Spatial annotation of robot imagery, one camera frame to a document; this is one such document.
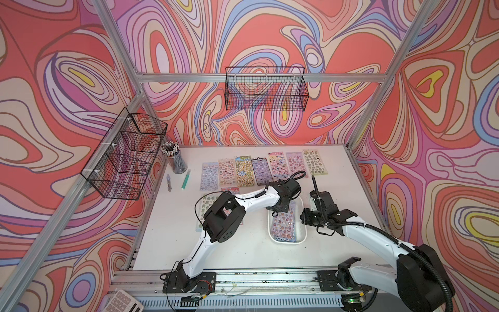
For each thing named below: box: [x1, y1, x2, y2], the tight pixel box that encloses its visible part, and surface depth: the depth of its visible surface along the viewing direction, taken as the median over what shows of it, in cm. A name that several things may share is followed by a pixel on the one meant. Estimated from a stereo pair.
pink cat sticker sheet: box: [268, 151, 291, 182], surface depth 113 cm
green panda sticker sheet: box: [235, 155, 255, 188], surface depth 110 cm
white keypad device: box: [102, 289, 145, 312], surface depth 69 cm
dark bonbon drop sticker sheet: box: [250, 157, 274, 186], surface depth 110 cm
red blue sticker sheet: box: [220, 186, 240, 195], surface depth 103 cm
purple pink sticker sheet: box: [285, 151, 308, 179], surface depth 114 cm
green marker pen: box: [181, 169, 192, 190], surface depth 107 cm
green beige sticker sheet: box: [302, 149, 329, 176], surface depth 113 cm
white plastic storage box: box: [267, 195, 307, 245], surface depth 88 cm
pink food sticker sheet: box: [218, 158, 236, 186], surface depth 110 cm
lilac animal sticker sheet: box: [272, 201, 297, 243], surface depth 88 cm
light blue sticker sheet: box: [200, 161, 219, 192], surface depth 107 cm
